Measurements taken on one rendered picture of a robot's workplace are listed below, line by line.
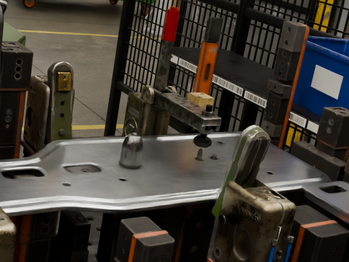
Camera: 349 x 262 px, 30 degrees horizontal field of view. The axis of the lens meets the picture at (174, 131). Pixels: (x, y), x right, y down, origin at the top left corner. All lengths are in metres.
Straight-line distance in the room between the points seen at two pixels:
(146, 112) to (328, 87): 0.38
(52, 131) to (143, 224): 0.29
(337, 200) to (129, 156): 0.31
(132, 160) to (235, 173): 0.17
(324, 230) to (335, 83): 0.43
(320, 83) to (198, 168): 0.42
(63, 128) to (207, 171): 0.24
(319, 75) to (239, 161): 0.52
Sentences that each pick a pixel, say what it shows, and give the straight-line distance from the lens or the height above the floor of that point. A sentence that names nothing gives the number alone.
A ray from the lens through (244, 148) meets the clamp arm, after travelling 0.83.
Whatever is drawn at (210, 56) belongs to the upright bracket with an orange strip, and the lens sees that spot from 1.17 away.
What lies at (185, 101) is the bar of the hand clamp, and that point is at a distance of 1.06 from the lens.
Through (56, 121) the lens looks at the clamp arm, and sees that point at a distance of 1.04.
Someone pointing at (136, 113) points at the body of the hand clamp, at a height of 1.02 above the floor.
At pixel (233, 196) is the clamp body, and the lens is 0.84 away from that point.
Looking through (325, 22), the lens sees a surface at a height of 1.03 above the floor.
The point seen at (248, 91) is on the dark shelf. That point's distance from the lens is 1.42.
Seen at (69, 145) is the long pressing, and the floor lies 1.00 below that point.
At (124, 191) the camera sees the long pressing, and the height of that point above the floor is 1.00.
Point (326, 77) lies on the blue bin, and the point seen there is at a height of 1.11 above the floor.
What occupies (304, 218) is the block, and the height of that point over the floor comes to 0.98.
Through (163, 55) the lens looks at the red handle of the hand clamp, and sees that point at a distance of 1.09.
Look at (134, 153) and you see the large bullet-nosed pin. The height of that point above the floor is 1.02.
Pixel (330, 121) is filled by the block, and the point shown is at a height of 1.06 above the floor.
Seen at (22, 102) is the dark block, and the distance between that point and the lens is 1.06.
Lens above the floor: 1.35
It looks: 18 degrees down
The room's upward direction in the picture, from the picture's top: 10 degrees clockwise
